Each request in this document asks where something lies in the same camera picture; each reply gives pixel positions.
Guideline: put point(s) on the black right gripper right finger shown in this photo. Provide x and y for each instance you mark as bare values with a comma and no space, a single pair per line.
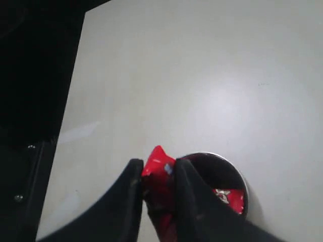
202,216

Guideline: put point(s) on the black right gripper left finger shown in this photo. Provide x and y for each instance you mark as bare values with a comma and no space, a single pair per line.
115,216

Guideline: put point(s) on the red candies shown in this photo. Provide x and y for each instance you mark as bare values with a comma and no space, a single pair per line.
234,198

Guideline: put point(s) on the red candy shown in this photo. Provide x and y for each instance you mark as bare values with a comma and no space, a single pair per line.
159,193

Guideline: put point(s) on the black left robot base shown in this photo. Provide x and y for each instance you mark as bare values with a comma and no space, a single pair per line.
39,43

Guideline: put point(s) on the steel cup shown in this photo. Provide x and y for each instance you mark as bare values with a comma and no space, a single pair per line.
219,173

